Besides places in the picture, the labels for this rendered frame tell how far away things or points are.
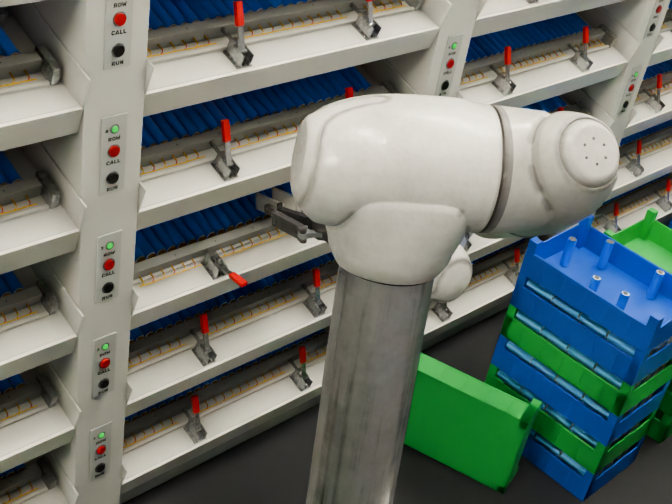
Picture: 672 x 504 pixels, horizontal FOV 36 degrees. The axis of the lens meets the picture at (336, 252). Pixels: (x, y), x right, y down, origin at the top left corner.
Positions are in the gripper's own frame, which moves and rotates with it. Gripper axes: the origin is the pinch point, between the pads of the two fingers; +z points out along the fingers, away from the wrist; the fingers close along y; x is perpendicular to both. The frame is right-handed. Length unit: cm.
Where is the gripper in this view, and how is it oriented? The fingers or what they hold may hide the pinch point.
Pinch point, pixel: (277, 203)
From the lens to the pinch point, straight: 183.0
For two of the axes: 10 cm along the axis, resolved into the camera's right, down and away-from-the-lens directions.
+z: -6.9, -3.1, 6.5
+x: 0.0, 9.0, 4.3
